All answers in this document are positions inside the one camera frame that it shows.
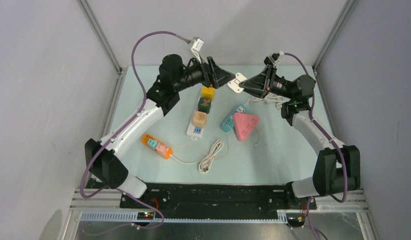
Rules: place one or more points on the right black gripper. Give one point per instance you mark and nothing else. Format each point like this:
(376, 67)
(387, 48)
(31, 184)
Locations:
(262, 83)

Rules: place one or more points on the pink small plug adapter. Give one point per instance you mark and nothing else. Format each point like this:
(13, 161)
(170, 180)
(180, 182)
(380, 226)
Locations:
(162, 149)

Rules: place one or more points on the blue power strip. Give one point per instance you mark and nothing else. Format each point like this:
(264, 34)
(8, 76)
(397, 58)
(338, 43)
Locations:
(228, 123)

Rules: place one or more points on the right circuit board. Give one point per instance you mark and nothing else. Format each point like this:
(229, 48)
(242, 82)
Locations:
(296, 221)

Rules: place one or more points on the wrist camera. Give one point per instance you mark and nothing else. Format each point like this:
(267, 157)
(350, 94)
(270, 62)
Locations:
(195, 47)
(274, 59)

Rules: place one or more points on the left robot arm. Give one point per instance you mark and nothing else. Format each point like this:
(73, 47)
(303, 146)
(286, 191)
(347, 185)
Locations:
(103, 157)

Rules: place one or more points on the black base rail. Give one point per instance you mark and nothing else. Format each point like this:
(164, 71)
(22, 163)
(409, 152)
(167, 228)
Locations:
(222, 201)

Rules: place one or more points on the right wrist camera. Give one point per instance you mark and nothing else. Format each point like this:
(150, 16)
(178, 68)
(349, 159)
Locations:
(274, 59)

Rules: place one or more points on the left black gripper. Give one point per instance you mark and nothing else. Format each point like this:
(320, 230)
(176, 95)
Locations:
(214, 74)

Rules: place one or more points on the teal small plug adapter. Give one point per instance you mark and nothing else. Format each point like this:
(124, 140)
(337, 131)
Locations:
(152, 143)

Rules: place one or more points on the white multicolour power strip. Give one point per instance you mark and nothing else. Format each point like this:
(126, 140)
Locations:
(195, 133)

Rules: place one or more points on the beige cube plug adapter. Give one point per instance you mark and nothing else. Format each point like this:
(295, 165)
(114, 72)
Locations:
(199, 119)

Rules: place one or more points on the pink triangular power strip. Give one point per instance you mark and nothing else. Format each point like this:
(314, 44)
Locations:
(244, 124)

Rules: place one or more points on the dark green plug adapter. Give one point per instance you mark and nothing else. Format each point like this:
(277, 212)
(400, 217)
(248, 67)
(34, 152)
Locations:
(204, 105)

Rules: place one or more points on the yellow cube plug adapter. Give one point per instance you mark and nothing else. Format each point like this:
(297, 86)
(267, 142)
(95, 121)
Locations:
(208, 92)

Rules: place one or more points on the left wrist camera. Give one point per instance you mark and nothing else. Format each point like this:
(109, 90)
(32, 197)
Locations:
(195, 47)

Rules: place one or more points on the white plug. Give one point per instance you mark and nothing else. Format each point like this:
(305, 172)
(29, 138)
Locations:
(234, 84)

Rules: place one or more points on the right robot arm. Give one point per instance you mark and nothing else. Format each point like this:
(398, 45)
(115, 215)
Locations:
(337, 168)

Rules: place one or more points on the orange power strip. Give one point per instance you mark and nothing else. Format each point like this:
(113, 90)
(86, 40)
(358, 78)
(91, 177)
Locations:
(147, 136)

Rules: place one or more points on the left circuit board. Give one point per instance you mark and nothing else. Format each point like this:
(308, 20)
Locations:
(145, 215)

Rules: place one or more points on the circuit board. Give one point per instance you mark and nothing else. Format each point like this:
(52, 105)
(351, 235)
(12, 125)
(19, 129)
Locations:
(296, 221)
(145, 215)

